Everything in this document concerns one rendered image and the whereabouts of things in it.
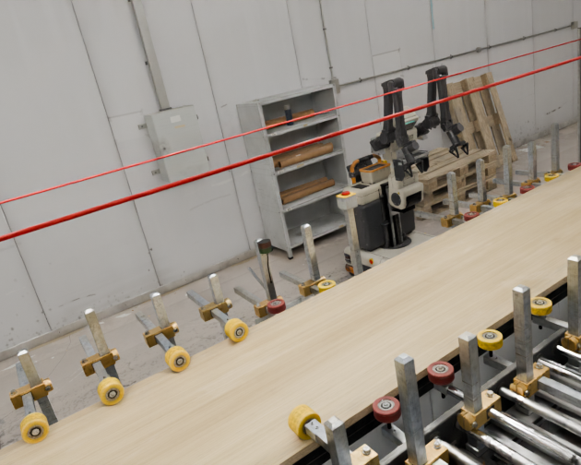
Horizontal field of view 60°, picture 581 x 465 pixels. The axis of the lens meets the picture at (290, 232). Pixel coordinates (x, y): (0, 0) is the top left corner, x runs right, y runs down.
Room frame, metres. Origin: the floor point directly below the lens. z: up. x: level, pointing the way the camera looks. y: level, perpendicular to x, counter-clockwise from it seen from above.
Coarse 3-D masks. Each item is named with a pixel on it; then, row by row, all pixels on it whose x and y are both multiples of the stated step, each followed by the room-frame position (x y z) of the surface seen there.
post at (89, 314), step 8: (88, 312) 1.71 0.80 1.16; (88, 320) 1.71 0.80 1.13; (96, 320) 1.72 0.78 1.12; (96, 328) 1.72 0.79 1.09; (96, 336) 1.71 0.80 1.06; (96, 344) 1.71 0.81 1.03; (104, 344) 1.72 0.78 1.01; (104, 352) 1.72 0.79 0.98; (112, 368) 1.72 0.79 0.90; (112, 376) 1.71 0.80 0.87
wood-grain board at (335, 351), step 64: (576, 192) 2.56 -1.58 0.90; (448, 256) 2.09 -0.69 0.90; (512, 256) 1.96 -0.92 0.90; (320, 320) 1.76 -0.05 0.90; (384, 320) 1.66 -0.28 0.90; (448, 320) 1.57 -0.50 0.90; (192, 384) 1.51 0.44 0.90; (256, 384) 1.43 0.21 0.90; (320, 384) 1.36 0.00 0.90; (384, 384) 1.30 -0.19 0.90; (64, 448) 1.31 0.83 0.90; (128, 448) 1.24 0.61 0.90; (192, 448) 1.19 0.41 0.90; (256, 448) 1.13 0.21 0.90
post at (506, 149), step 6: (504, 150) 2.94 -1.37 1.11; (510, 150) 2.93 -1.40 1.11; (504, 156) 2.94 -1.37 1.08; (510, 156) 2.93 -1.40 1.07; (504, 162) 2.94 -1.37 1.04; (510, 162) 2.93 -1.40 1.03; (504, 168) 2.94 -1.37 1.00; (510, 168) 2.93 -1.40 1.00; (504, 174) 2.94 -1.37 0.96; (510, 174) 2.93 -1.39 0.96; (504, 180) 2.95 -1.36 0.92; (510, 180) 2.93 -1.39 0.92; (504, 186) 2.95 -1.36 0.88; (510, 186) 2.93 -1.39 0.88; (504, 192) 2.95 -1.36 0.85; (510, 192) 2.92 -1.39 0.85
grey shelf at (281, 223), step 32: (288, 96) 4.81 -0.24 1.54; (320, 96) 5.31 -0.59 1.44; (256, 128) 4.74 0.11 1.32; (288, 128) 4.78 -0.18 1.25; (320, 128) 5.40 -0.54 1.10; (320, 160) 5.44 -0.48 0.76; (256, 192) 5.00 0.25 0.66; (320, 192) 5.02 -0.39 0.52; (288, 224) 5.17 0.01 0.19; (320, 224) 5.12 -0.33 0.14; (288, 256) 4.67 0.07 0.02
